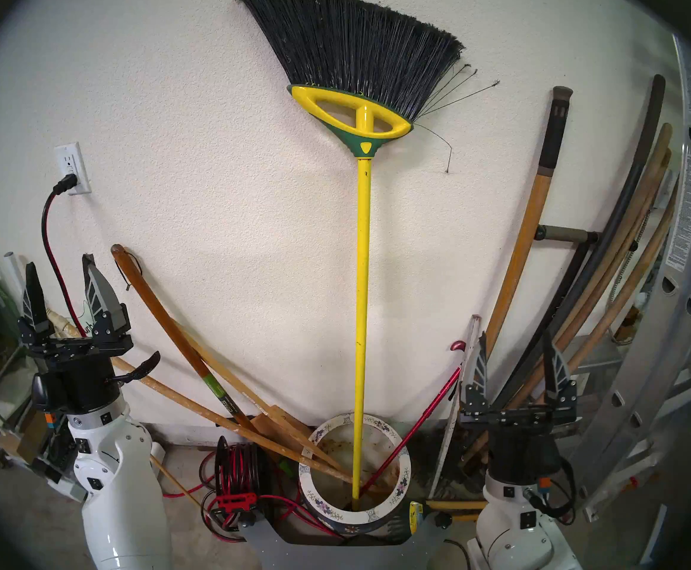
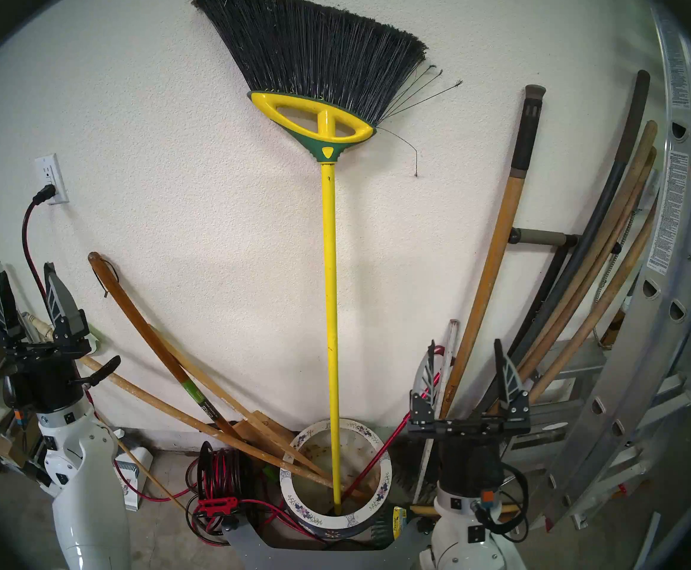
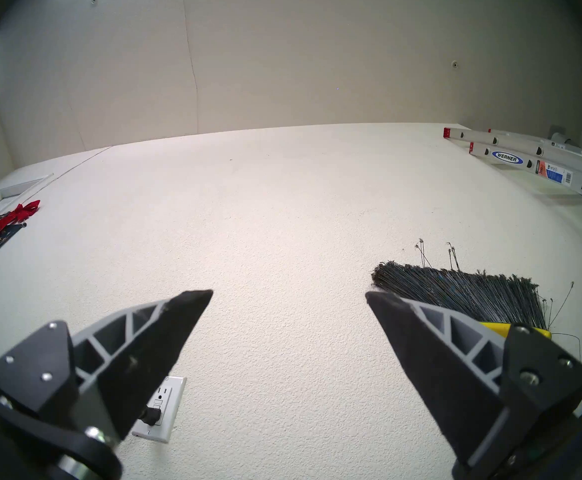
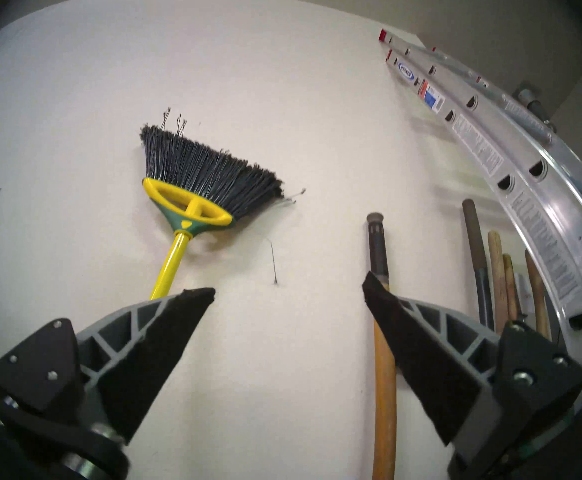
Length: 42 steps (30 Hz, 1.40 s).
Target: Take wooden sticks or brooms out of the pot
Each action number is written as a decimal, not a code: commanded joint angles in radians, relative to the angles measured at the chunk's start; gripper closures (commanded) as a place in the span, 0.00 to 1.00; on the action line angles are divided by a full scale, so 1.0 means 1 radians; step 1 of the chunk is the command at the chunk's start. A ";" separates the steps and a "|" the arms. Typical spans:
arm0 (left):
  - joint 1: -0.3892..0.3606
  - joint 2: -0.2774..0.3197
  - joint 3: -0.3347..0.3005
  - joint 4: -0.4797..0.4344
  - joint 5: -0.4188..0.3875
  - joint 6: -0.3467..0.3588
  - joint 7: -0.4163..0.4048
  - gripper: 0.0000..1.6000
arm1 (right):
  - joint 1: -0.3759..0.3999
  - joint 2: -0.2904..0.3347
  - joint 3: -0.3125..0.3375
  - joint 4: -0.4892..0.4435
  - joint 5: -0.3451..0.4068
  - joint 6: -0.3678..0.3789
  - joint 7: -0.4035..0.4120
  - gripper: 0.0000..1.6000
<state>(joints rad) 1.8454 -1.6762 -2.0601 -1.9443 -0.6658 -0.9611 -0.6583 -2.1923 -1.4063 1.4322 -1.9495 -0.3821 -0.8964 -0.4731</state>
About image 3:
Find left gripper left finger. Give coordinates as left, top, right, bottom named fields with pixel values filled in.
left=0, top=290, right=213, bottom=442

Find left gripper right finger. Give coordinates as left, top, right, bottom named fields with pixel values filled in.
left=366, top=291, right=582, bottom=467

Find yellow broom black bristles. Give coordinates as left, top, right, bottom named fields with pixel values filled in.
left=371, top=238, right=582, bottom=360

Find flag decoration with red bow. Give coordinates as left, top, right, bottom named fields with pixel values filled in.
left=0, top=200, right=40, bottom=280

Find aluminium extension ladder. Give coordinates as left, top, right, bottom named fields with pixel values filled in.
left=443, top=126, right=582, bottom=212

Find white wall outlet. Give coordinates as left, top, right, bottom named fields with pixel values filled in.
left=132, top=375, right=187, bottom=444

